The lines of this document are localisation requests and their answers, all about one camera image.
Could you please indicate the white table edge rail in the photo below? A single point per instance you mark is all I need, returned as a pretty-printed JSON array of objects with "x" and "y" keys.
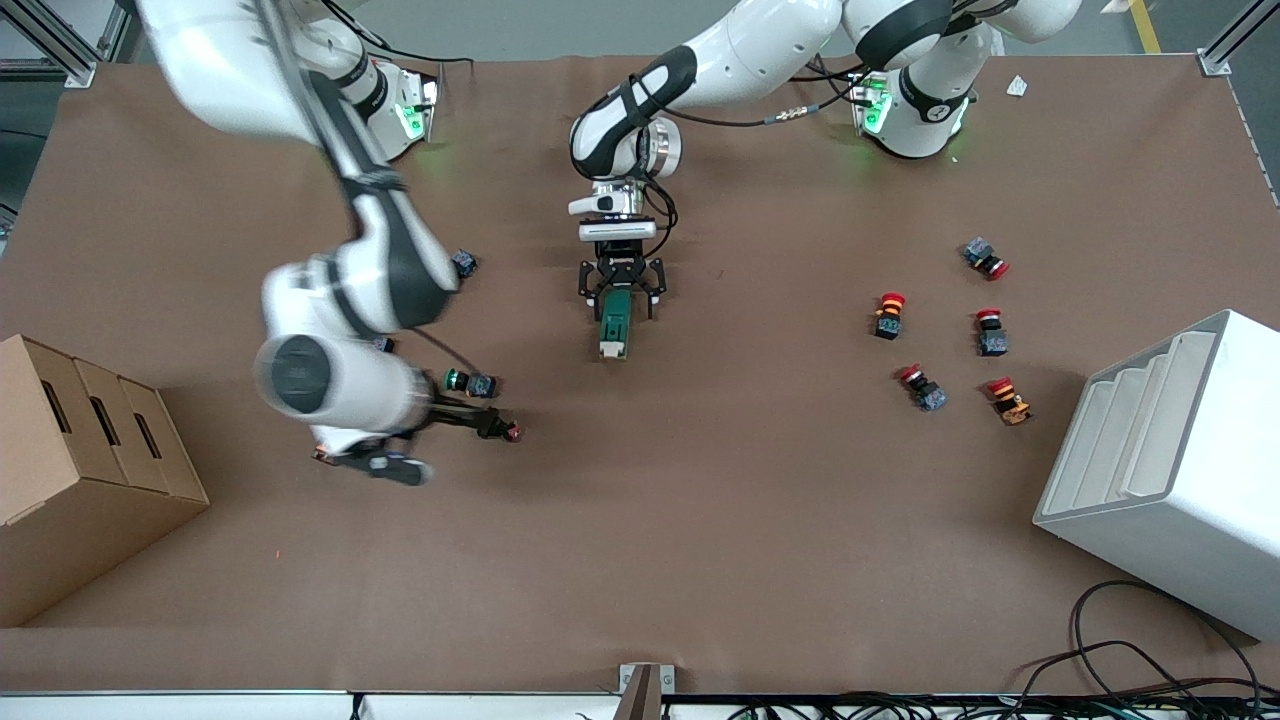
[{"x": 200, "y": 708}]

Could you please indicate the brown cardboard box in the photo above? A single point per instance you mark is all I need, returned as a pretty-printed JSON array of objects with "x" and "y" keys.
[{"x": 90, "y": 480}]

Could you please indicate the black switch with red lamp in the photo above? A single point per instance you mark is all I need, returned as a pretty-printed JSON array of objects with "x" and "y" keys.
[{"x": 513, "y": 433}]

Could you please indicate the white paper scrap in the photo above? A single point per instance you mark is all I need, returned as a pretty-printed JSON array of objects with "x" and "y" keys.
[{"x": 1017, "y": 86}]

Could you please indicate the red emergency stop orange body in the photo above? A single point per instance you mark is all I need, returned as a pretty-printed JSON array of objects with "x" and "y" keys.
[{"x": 1010, "y": 403}]

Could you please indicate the white plastic tiered rack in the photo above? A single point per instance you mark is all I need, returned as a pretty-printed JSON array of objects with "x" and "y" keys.
[{"x": 1200, "y": 500}]

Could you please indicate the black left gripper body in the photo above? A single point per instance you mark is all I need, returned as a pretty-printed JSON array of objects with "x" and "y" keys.
[{"x": 620, "y": 270}]

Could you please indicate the aluminium frame profile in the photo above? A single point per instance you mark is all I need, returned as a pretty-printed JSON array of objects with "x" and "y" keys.
[
  {"x": 1215, "y": 62},
  {"x": 75, "y": 72}
]

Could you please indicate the grey metal bracket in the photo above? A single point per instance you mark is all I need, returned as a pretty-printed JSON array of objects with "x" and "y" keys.
[{"x": 645, "y": 690}]

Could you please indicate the red emergency stop grey body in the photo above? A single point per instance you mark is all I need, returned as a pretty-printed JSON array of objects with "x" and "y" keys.
[
  {"x": 992, "y": 340},
  {"x": 985, "y": 258},
  {"x": 925, "y": 390}
]

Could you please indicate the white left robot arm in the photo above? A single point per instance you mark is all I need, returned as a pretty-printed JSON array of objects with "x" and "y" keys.
[{"x": 760, "y": 50}]

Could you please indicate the red emergency stop black body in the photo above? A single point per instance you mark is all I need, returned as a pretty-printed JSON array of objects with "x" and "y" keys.
[{"x": 889, "y": 318}]

